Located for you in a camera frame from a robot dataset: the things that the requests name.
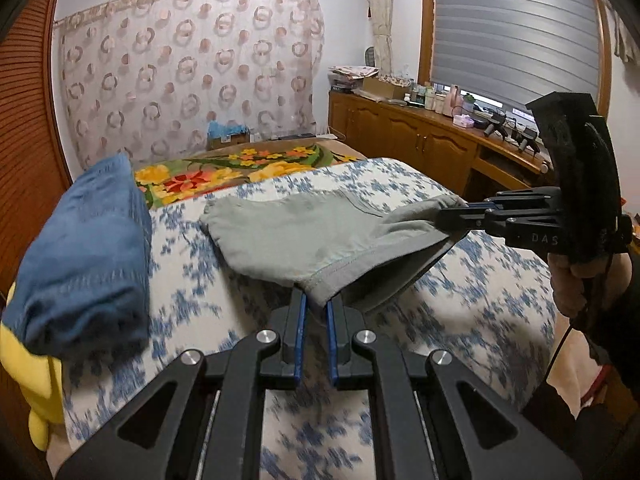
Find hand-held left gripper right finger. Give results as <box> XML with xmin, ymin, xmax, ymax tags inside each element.
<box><xmin>325</xmin><ymin>299</ymin><xmax>583</xmax><ymax>480</ymax></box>

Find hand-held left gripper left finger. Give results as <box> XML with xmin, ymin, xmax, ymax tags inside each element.
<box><xmin>55</xmin><ymin>287</ymin><xmax>307</xmax><ymax>480</ymax></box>

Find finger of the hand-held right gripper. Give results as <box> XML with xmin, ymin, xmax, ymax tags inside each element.
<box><xmin>434</xmin><ymin>206</ymin><xmax>509</xmax><ymax>237</ymax></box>
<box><xmin>465</xmin><ymin>186</ymin><xmax>562</xmax><ymax>212</ymax></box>

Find grey pants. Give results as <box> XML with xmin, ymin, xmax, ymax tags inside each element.
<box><xmin>200</xmin><ymin>192</ymin><xmax>468</xmax><ymax>313</ymax></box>

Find person's right hand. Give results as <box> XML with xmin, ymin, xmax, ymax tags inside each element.
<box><xmin>546</xmin><ymin>251</ymin><xmax>640</xmax><ymax>320</ymax></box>

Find blue floral bed sheet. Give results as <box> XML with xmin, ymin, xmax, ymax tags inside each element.
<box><xmin>45</xmin><ymin>157</ymin><xmax>558</xmax><ymax>480</ymax></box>

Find wooden sideboard cabinet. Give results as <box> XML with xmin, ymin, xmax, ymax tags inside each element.
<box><xmin>327</xmin><ymin>89</ymin><xmax>556</xmax><ymax>203</ymax></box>

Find group of toiletry bottles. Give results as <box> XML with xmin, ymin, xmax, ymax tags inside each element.
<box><xmin>412</xmin><ymin>82</ymin><xmax>448</xmax><ymax>111</ymax></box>

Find open cardboard box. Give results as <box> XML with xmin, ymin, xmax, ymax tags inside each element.
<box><xmin>360</xmin><ymin>75</ymin><xmax>413</xmax><ymax>101</ymax></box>

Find grey window blind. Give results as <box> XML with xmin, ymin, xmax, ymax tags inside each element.
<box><xmin>430</xmin><ymin>0</ymin><xmax>601</xmax><ymax>116</ymax></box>

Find stack of books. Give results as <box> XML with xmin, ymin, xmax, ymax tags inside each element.
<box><xmin>327</xmin><ymin>75</ymin><xmax>363</xmax><ymax>93</ymax></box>

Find colourful floral blanket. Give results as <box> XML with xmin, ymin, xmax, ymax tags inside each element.
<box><xmin>132</xmin><ymin>139</ymin><xmax>366</xmax><ymax>211</ymax></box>

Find folded floral cloth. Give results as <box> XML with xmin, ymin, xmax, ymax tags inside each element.
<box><xmin>327</xmin><ymin>64</ymin><xmax>378</xmax><ymax>78</ymax></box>

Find small cardboard box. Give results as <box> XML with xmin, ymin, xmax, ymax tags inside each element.
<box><xmin>207</xmin><ymin>132</ymin><xmax>251</xmax><ymax>150</ymax></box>

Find folded blue jeans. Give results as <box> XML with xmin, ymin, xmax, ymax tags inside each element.
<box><xmin>2</xmin><ymin>154</ymin><xmax>153</xmax><ymax>358</ymax></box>

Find yellow plush toy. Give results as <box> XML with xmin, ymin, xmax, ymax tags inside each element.
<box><xmin>0</xmin><ymin>280</ymin><xmax>66</xmax><ymax>453</ymax></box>

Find sheer circle-patterned curtain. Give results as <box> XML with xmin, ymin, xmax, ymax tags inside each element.
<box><xmin>52</xmin><ymin>0</ymin><xmax>326</xmax><ymax>171</ymax></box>

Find wooden louvred wardrobe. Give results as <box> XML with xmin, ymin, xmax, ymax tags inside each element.
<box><xmin>0</xmin><ymin>0</ymin><xmax>76</xmax><ymax>480</ymax></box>

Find black camera grip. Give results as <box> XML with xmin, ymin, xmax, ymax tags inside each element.
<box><xmin>515</xmin><ymin>127</ymin><xmax>541</xmax><ymax>153</ymax></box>
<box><xmin>482</xmin><ymin>112</ymin><xmax>508</xmax><ymax>138</ymax></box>

